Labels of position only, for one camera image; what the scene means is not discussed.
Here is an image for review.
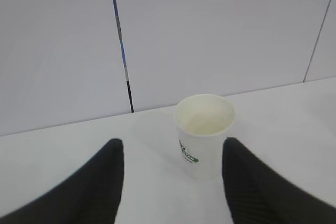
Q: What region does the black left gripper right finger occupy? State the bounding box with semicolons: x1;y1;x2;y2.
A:
222;137;335;223

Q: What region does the white paper cup green logo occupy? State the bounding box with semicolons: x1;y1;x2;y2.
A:
174;94;236;180

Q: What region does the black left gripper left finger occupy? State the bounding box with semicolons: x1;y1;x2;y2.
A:
1;138;123;223

